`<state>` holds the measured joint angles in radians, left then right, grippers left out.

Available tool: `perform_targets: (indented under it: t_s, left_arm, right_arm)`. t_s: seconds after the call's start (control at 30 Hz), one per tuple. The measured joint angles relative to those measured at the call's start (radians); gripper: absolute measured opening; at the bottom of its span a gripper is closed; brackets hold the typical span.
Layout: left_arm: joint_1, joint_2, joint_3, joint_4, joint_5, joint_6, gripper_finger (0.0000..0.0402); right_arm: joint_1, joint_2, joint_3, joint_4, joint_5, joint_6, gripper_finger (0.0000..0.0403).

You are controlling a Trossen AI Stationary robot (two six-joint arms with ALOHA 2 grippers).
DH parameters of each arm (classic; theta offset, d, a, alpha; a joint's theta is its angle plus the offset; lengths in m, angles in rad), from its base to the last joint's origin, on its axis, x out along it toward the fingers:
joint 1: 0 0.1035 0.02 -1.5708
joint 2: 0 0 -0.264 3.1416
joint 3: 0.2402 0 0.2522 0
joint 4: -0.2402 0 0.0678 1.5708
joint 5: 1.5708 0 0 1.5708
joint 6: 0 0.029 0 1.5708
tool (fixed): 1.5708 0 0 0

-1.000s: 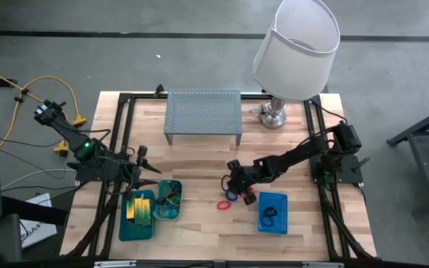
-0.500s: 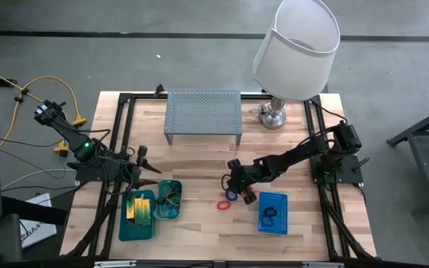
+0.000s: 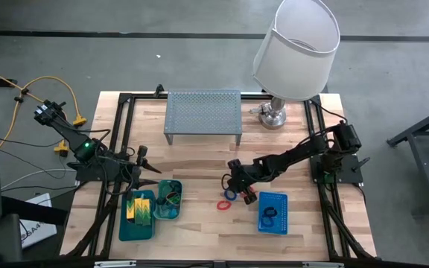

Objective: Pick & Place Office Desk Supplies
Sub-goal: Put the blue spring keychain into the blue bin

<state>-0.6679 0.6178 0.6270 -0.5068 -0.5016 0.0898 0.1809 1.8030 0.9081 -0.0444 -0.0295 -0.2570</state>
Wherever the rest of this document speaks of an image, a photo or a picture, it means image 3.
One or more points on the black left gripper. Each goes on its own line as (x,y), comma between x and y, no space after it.
(134,173)

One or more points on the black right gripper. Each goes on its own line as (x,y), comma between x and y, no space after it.
(240,176)

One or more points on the green rubber band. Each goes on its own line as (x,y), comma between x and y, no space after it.
(173,197)

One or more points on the wide blue rubber band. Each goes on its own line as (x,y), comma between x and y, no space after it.
(166,210)

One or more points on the light teal plastic container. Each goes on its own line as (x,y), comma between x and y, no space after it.
(173,214)

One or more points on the dark teal container lid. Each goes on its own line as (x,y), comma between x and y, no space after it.
(136,232)

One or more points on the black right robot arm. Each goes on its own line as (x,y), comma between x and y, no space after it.
(292,156)

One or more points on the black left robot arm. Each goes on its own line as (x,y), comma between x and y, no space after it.
(84,149)

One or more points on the blue perforated plastic basket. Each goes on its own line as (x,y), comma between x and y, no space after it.
(279,216)

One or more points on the clear glass light bulb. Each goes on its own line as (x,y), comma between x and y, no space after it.
(257,109)

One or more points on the grey perforated metal shelf riser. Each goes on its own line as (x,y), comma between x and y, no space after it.
(203,111)

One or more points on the black cart bar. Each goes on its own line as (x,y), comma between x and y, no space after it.
(32,210)

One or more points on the white printed paper sheet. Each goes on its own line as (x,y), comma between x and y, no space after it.
(39,234)

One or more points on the white shade silver table lamp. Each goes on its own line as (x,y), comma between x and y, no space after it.
(296,56)

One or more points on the dark grey box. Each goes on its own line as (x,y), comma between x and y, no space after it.
(2,238)

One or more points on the black aluminium table frame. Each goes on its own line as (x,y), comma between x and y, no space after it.
(143,96)

